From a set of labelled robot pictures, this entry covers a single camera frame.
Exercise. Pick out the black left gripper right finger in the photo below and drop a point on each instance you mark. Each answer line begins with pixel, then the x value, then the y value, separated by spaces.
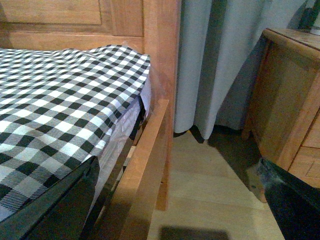
pixel 294 204

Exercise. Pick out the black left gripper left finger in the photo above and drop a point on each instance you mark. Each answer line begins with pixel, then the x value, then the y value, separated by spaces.
pixel 67 211

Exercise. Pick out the wooden drawer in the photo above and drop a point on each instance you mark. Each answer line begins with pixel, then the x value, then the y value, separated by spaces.
pixel 312 138
pixel 306 166

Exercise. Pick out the wooden nightstand cabinet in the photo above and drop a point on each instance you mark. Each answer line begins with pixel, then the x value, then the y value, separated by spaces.
pixel 286 94

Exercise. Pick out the black white checkered bedsheet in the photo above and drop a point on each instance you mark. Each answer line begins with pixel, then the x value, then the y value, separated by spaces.
pixel 57 109

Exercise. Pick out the white mattress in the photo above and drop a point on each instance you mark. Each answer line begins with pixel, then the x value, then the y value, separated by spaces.
pixel 96 187

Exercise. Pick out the grey-green curtain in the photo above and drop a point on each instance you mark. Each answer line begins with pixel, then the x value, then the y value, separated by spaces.
pixel 220 49

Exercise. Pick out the wooden bed frame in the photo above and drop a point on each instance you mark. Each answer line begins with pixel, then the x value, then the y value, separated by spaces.
pixel 150 27

